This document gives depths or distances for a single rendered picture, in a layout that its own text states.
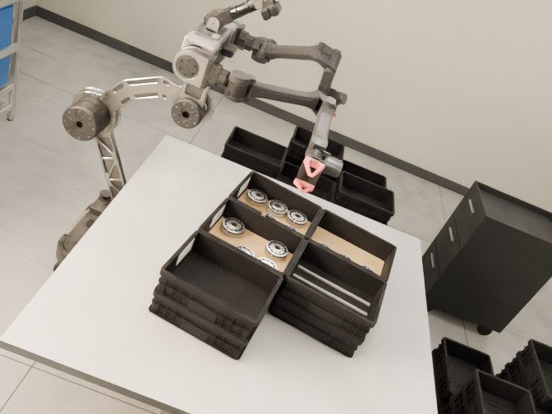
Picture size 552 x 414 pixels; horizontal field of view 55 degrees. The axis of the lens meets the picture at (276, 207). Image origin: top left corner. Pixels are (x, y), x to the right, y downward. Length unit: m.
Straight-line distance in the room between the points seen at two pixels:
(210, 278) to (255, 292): 0.19
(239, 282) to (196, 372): 0.39
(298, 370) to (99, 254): 0.92
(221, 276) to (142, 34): 3.81
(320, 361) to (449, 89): 3.63
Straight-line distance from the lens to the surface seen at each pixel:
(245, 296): 2.10
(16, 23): 3.94
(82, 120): 2.66
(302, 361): 2.18
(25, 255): 3.23
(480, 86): 5.39
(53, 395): 2.69
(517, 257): 3.69
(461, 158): 5.66
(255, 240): 2.37
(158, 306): 2.07
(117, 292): 2.14
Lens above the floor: 2.27
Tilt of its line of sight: 33 degrees down
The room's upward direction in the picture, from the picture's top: 24 degrees clockwise
